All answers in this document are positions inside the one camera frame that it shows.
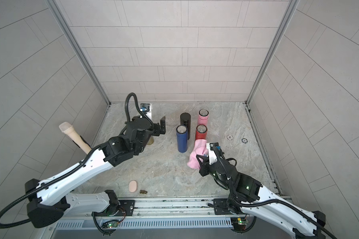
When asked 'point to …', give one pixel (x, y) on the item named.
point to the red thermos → (201, 132)
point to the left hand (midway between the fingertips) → (159, 115)
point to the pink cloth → (200, 148)
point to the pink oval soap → (132, 186)
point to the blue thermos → (182, 135)
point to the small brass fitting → (143, 191)
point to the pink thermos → (203, 116)
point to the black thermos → (185, 120)
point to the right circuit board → (239, 223)
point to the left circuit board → (112, 224)
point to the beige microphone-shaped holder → (67, 127)
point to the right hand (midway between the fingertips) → (195, 159)
